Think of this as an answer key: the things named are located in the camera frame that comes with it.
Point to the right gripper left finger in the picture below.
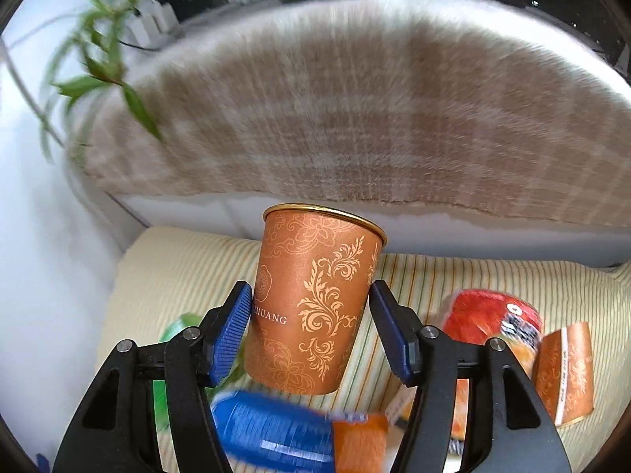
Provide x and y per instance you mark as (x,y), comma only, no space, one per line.
(114,426)

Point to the orange patterned paper cup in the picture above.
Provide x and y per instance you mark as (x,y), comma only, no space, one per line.
(315,268)

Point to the red orange chips can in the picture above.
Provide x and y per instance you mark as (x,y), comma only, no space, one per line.
(473,316)

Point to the green snack can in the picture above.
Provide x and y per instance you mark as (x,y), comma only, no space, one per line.
(201,359)

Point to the blue orange snack can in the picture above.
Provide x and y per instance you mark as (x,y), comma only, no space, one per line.
(276,435)

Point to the brown plaid blanket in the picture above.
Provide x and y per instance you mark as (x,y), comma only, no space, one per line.
(461,103)

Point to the potted spider plant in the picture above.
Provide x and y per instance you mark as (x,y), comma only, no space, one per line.
(88,62)

